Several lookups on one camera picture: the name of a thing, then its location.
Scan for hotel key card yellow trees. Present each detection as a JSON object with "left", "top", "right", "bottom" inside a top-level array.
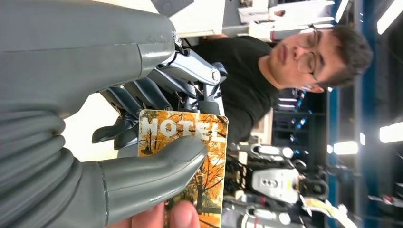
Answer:
[{"left": 137, "top": 109, "right": 229, "bottom": 228}]

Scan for guest person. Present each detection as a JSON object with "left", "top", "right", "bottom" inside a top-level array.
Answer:
[{"left": 107, "top": 23, "right": 374, "bottom": 228}]

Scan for ceiling light strip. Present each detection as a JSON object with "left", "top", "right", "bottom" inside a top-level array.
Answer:
[
  {"left": 376, "top": 0, "right": 403, "bottom": 35},
  {"left": 379, "top": 122, "right": 403, "bottom": 144},
  {"left": 326, "top": 141, "right": 366, "bottom": 155}
]

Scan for eyeglasses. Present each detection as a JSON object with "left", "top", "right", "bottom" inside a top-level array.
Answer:
[{"left": 296, "top": 24, "right": 326, "bottom": 87}]

